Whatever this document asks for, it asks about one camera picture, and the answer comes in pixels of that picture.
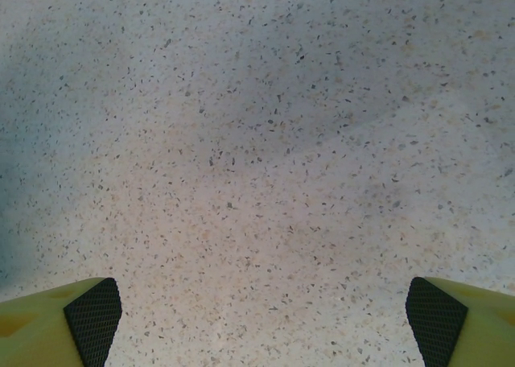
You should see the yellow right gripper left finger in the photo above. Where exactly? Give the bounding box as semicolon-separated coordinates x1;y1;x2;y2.
0;277;123;367

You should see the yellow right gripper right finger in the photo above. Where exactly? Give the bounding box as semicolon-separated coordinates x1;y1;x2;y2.
405;276;515;367

